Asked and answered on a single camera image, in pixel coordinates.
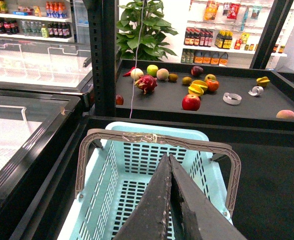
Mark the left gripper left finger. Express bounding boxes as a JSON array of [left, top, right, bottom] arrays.
[[114, 154, 172, 240]]

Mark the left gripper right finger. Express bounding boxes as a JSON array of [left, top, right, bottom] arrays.
[[169, 155, 245, 240]]

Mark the light blue plastic basket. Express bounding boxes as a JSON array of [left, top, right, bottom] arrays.
[[58, 121, 241, 240]]

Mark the red green mango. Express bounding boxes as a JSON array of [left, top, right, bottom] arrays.
[[204, 74, 217, 82]]

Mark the large red apple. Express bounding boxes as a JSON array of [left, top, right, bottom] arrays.
[[182, 94, 201, 111]]

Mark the small dark red apple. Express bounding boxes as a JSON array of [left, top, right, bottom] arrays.
[[116, 94, 124, 105]]

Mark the yellow starfruit front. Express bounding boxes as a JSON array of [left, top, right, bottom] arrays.
[[188, 84, 204, 97]]

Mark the yellow starfruit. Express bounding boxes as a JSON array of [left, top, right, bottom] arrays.
[[192, 80, 208, 92], [256, 76, 270, 88], [188, 84, 204, 97]]

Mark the peach at tray edge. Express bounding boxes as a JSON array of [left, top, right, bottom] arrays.
[[276, 109, 294, 120]]

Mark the yellow starfruit back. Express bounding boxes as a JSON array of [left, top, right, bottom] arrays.
[[192, 80, 208, 92]]

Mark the pink dragon fruit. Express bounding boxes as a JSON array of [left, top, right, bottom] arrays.
[[134, 75, 157, 95]]

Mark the small olive fruit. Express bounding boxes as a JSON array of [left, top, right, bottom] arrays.
[[182, 76, 193, 86]]

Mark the brown kiwi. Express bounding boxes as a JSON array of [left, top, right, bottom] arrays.
[[168, 73, 178, 82]]

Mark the white pink fruit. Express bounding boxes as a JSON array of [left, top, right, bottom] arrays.
[[130, 68, 144, 81]]

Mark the pale peach back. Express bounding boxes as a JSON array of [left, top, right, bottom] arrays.
[[156, 68, 169, 81]]

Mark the dark purple plum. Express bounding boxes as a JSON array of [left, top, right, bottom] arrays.
[[191, 65, 204, 77]]

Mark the yellow starfruit far right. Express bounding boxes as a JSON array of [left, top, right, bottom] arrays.
[[256, 76, 270, 88]]

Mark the green apple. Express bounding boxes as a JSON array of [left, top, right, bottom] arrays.
[[146, 64, 159, 78]]

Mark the green potted plant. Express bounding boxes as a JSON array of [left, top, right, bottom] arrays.
[[116, 0, 178, 61]]

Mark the glass top freezer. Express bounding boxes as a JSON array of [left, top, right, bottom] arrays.
[[0, 38, 94, 110]]

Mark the white tape ring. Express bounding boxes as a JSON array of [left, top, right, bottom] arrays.
[[222, 92, 242, 105]]

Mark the white hanging cord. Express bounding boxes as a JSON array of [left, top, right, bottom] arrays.
[[129, 0, 146, 119]]

